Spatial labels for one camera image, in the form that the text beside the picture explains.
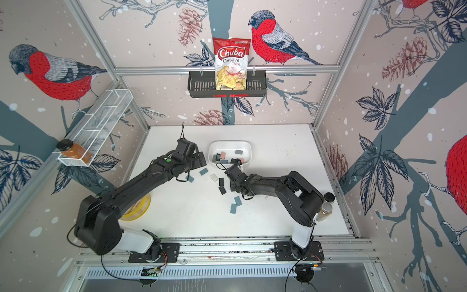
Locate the black wire wall basket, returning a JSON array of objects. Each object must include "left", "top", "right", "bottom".
[{"left": 188, "top": 71, "right": 267, "bottom": 98}]

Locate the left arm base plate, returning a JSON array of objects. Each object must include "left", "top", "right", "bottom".
[{"left": 128, "top": 243, "right": 180, "bottom": 264}]

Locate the Chuba cassava chips bag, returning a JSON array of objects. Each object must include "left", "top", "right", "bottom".
[{"left": 213, "top": 38, "right": 251, "bottom": 90}]

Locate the clear acrylic wall shelf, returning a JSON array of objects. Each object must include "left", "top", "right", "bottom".
[{"left": 58, "top": 89, "right": 133, "bottom": 167}]

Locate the right circuit board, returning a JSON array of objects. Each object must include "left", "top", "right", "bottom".
[{"left": 295, "top": 264, "right": 327, "bottom": 274}]

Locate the bottle with black cap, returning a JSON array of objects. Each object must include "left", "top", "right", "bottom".
[{"left": 324, "top": 192, "right": 336, "bottom": 203}]

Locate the bottle with brown liquid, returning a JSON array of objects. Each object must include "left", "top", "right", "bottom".
[{"left": 316, "top": 201, "right": 333, "bottom": 221}]

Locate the left circuit board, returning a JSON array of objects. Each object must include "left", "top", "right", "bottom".
[{"left": 141, "top": 267, "right": 163, "bottom": 277}]

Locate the circuit board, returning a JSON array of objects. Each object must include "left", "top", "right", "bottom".
[
  {"left": 141, "top": 267, "right": 163, "bottom": 277},
  {"left": 295, "top": 264, "right": 327, "bottom": 274}
]

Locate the orange spice jar black lid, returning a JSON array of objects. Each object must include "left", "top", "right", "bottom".
[{"left": 57, "top": 139, "right": 92, "bottom": 164}]

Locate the white storage box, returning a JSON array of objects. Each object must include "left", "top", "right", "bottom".
[{"left": 208, "top": 141, "right": 252, "bottom": 164}]

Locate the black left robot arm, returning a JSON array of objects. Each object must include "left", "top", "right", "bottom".
[{"left": 73, "top": 137, "right": 207, "bottom": 256}]

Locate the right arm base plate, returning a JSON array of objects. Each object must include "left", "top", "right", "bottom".
[{"left": 272, "top": 241, "right": 325, "bottom": 262}]

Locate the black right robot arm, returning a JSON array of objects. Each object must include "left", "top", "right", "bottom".
[{"left": 225, "top": 164, "right": 325, "bottom": 262}]

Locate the left black power cable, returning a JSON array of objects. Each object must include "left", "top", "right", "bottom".
[{"left": 100, "top": 255, "right": 145, "bottom": 282}]

